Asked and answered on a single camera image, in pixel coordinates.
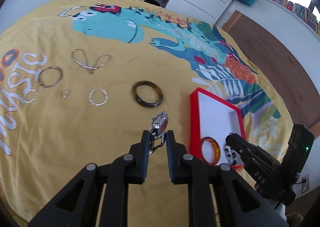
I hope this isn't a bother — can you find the row of books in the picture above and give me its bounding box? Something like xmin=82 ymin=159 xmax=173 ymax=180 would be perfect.
xmin=263 ymin=0 xmax=320 ymax=34

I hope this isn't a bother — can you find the silver wrist watch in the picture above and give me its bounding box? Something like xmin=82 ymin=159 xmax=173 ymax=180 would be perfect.
xmin=149 ymin=111 xmax=169 ymax=155

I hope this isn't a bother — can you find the thin rose gold bangle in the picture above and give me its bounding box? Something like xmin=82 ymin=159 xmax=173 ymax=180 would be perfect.
xmin=39 ymin=66 xmax=63 ymax=88

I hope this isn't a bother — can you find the yellow dinosaur print duvet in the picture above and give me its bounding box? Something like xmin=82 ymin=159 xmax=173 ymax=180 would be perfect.
xmin=1 ymin=0 xmax=293 ymax=226

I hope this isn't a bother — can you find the rhinestone chain necklace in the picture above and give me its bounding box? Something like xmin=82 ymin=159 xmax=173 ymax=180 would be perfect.
xmin=70 ymin=48 xmax=112 ymax=74

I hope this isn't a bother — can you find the black camera module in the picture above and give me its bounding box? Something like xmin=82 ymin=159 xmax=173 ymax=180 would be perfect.
xmin=280 ymin=124 xmax=315 ymax=183

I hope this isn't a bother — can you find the brown wooden headboard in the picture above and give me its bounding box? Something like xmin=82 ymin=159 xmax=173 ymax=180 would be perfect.
xmin=222 ymin=10 xmax=319 ymax=138

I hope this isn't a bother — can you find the red white jewelry box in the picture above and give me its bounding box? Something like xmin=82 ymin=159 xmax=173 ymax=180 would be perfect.
xmin=189 ymin=88 xmax=246 ymax=168

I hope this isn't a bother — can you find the wall power socket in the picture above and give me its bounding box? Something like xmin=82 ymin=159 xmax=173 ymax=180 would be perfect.
xmin=301 ymin=174 xmax=310 ymax=193

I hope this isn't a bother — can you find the beaded brown white bracelet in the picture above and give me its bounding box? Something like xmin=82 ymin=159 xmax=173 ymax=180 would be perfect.
xmin=223 ymin=132 xmax=241 ymax=167

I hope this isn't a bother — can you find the amber orange bangle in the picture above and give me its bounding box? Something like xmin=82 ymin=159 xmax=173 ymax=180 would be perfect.
xmin=201 ymin=137 xmax=221 ymax=165

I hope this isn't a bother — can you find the dark brown bangle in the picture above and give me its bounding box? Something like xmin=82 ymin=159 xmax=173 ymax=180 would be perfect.
xmin=131 ymin=80 xmax=164 ymax=108

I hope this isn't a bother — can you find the twisted silver hoop earring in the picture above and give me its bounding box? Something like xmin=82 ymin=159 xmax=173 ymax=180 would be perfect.
xmin=23 ymin=89 xmax=38 ymax=104
xmin=88 ymin=88 xmax=109 ymax=107

